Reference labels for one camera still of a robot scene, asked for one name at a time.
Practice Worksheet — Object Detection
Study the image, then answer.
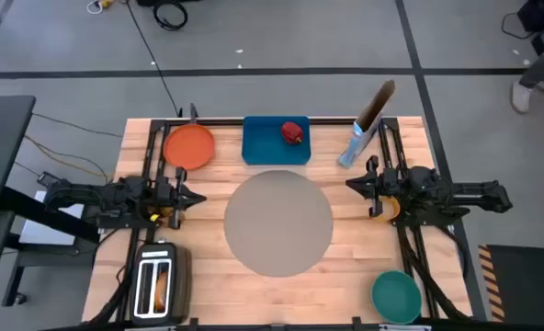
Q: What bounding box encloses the white cable with yellow plug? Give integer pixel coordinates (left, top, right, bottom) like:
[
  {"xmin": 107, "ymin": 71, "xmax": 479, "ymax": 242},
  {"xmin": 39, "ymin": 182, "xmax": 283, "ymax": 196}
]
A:
[{"xmin": 86, "ymin": 0, "xmax": 117, "ymax": 15}]

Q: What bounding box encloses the grey round placemat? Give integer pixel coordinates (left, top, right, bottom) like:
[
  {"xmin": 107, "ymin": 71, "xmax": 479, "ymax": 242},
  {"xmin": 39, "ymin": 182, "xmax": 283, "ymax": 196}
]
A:
[{"xmin": 223, "ymin": 169, "xmax": 334, "ymax": 279}]

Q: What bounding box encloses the light blue cereal box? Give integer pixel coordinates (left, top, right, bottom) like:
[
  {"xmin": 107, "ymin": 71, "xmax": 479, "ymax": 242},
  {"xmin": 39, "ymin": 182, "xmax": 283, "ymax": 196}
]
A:
[{"xmin": 337, "ymin": 79, "xmax": 397, "ymax": 169}]

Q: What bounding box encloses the long black floor cable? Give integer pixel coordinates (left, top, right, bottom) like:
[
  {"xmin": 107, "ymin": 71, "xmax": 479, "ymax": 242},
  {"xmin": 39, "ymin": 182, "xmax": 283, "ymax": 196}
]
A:
[{"xmin": 124, "ymin": 0, "xmax": 182, "ymax": 117}]

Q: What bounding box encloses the black desk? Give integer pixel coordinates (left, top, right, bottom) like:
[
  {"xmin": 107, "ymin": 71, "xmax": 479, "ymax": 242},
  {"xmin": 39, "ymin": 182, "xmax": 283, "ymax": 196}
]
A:
[{"xmin": 0, "ymin": 95, "xmax": 101, "ymax": 314}]

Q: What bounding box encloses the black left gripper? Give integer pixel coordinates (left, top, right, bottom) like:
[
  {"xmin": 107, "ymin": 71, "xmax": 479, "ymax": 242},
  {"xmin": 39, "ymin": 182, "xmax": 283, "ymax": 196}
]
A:
[{"xmin": 154, "ymin": 165, "xmax": 208, "ymax": 230}]

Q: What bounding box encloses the red apple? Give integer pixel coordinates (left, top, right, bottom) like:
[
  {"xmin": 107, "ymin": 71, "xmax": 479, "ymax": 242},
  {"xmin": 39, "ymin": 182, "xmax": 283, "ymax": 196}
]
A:
[{"xmin": 280, "ymin": 121, "xmax": 304, "ymax": 146}]

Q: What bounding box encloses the black hazard striped mat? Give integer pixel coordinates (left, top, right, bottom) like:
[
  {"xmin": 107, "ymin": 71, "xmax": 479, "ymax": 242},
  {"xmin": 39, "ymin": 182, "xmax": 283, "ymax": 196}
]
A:
[{"xmin": 477, "ymin": 244, "xmax": 544, "ymax": 323}]

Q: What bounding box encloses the white box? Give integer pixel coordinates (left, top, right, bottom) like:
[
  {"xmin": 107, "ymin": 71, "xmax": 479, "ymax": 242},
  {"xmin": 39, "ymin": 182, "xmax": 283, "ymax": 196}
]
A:
[{"xmin": 18, "ymin": 190, "xmax": 85, "ymax": 246}]

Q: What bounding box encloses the small yellow cup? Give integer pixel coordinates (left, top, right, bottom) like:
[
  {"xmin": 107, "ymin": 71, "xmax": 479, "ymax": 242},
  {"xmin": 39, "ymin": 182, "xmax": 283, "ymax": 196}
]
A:
[{"xmin": 372, "ymin": 195, "xmax": 401, "ymax": 223}]

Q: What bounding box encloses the teal bowl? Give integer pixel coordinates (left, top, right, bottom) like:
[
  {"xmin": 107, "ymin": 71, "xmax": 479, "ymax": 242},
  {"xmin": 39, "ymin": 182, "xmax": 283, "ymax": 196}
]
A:
[{"xmin": 370, "ymin": 269, "xmax": 423, "ymax": 325}]

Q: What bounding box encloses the orange plate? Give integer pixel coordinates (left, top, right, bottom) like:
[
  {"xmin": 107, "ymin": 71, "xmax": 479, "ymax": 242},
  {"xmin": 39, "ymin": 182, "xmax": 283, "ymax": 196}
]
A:
[{"xmin": 163, "ymin": 123, "xmax": 216, "ymax": 170}]

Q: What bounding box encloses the black metal table frame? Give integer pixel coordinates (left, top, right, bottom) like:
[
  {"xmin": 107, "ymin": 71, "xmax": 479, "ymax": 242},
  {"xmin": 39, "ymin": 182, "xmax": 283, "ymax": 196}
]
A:
[{"xmin": 115, "ymin": 116, "xmax": 473, "ymax": 328}]

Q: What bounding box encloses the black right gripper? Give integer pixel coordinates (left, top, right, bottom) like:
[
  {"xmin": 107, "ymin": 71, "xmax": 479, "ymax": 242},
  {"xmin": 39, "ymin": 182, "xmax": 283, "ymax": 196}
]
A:
[{"xmin": 345, "ymin": 155, "xmax": 409, "ymax": 218}]

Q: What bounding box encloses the black equipment case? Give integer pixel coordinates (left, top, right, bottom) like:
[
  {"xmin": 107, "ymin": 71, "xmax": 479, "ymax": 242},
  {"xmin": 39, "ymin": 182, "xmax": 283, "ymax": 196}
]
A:
[{"xmin": 517, "ymin": 0, "xmax": 544, "ymax": 33}]

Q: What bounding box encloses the blue tray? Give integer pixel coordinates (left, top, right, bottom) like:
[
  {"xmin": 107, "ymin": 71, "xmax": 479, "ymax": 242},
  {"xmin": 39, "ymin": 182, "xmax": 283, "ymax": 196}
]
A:
[{"xmin": 241, "ymin": 115, "xmax": 312, "ymax": 166}]

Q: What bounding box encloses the black power adapter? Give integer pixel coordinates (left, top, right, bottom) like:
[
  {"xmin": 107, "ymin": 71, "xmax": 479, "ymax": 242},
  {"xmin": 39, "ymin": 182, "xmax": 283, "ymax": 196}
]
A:
[{"xmin": 37, "ymin": 171, "xmax": 62, "ymax": 188}]

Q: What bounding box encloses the coiled black cable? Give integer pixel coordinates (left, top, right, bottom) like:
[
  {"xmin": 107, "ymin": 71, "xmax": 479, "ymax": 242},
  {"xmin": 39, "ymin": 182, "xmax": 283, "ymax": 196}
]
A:
[{"xmin": 152, "ymin": 1, "xmax": 189, "ymax": 32}]

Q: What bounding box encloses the yellow floor cable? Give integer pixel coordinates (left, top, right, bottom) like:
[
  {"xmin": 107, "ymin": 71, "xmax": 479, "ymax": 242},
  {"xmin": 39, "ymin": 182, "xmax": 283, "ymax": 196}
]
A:
[{"xmin": 23, "ymin": 134, "xmax": 110, "ymax": 181}]

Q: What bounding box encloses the black toaster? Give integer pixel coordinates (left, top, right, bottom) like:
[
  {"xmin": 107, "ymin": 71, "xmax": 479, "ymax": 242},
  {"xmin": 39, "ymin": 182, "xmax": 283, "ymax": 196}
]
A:
[{"xmin": 129, "ymin": 242, "xmax": 193, "ymax": 325}]

